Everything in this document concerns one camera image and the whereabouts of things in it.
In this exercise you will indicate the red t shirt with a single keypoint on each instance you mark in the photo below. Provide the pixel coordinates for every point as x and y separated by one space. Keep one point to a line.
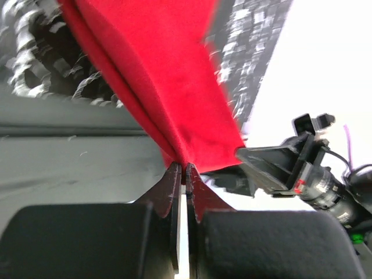
152 55

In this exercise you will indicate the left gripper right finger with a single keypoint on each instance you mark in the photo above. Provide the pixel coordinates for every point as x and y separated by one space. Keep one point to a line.
226 243

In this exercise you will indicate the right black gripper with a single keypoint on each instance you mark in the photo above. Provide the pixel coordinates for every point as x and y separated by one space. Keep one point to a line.
277 168

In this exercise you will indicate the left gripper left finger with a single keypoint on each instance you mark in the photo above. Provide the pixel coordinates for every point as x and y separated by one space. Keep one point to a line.
102 240

